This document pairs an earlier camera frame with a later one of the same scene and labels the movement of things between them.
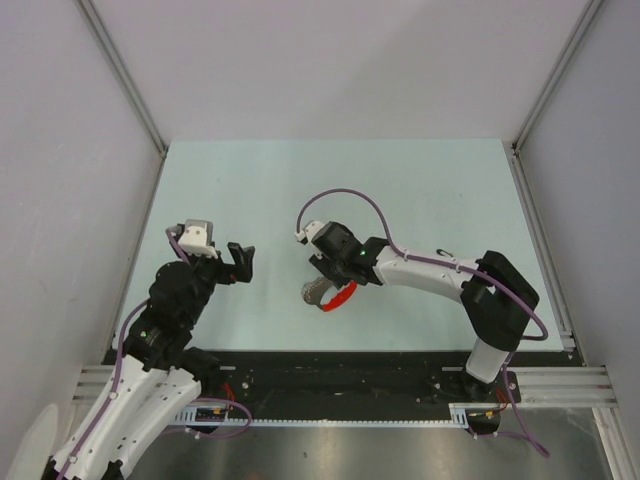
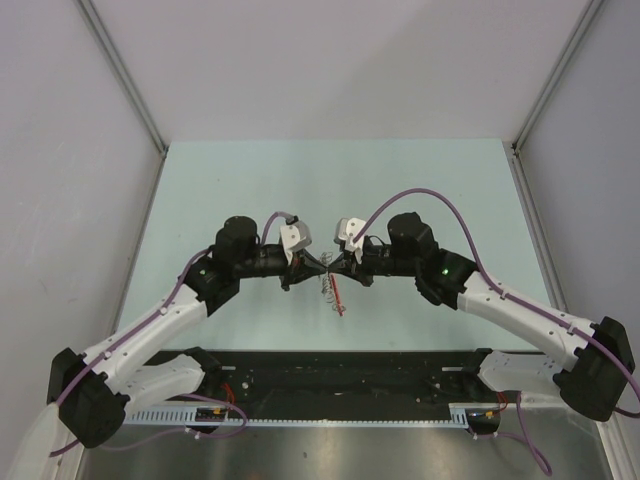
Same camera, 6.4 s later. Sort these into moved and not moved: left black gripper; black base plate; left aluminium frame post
Moved: left black gripper
Not moved: left aluminium frame post; black base plate
